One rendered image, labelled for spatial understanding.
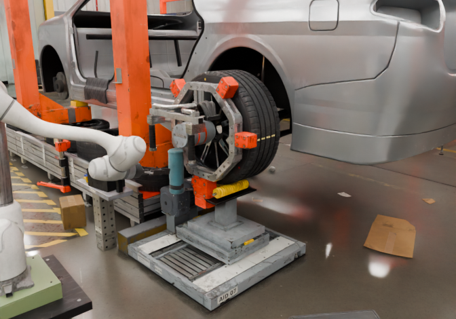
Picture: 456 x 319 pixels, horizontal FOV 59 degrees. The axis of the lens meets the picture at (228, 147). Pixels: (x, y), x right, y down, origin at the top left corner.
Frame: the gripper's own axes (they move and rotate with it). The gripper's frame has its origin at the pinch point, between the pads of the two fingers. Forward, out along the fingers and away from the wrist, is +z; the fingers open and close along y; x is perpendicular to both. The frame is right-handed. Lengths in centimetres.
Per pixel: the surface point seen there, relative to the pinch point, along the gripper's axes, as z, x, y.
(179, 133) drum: 11.4, -19.9, 5.2
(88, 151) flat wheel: 54, 14, 158
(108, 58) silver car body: 114, -80, 243
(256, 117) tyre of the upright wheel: 32, -35, -28
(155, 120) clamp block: 5.8, -24.4, 20.0
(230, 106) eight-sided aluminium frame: 25.2, -38.7, -15.0
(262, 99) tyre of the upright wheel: 40, -46, -24
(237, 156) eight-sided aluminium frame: 28.5, -13.4, -23.2
